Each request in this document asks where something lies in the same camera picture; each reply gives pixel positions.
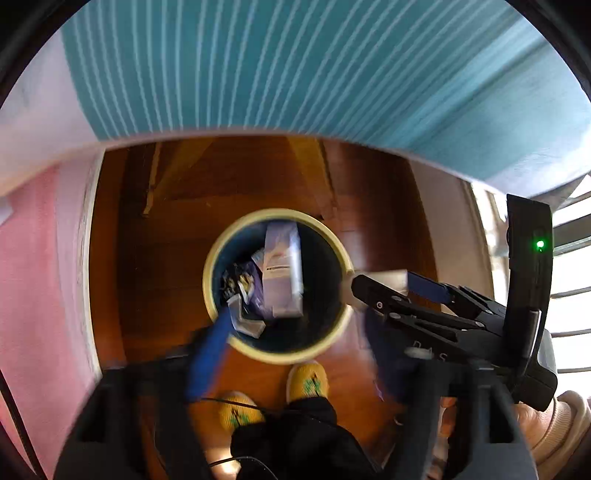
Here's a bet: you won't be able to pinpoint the metal window grille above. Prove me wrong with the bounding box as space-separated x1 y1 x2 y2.
549 173 591 376

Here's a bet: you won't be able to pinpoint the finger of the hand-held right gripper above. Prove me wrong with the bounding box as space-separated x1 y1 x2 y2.
351 274 419 326
406 271 491 315

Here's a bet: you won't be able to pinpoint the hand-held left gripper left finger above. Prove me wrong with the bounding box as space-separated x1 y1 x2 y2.
53 306 232 480

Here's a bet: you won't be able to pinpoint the yellow knitted slipper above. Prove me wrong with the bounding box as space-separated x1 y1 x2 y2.
219 391 265 433
286 361 329 405

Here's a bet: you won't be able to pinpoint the purple plastic bag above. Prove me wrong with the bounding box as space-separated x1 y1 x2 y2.
240 261 267 315

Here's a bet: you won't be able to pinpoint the black pants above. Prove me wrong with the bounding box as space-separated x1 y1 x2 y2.
230 398 376 480

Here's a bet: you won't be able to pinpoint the black gold wrapper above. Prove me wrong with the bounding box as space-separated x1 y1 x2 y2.
221 263 253 297

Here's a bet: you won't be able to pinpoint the pink bed sheet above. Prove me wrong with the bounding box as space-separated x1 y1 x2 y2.
0 152 105 480

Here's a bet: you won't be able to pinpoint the wooden table frame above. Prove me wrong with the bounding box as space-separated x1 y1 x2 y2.
143 137 339 219

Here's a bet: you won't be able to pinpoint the person's right hand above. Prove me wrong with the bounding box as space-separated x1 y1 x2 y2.
510 401 553 452

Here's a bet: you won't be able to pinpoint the round blue trash bin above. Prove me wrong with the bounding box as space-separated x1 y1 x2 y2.
202 209 356 366

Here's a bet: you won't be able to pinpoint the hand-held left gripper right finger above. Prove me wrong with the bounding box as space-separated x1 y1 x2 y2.
364 314 542 480

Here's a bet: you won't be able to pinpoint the silver wrapper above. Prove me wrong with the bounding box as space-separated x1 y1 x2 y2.
228 295 267 339

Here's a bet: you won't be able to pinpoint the black cable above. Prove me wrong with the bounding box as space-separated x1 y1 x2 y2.
191 396 279 480

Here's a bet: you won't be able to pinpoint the white lavender box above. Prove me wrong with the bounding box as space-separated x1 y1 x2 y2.
262 220 304 319

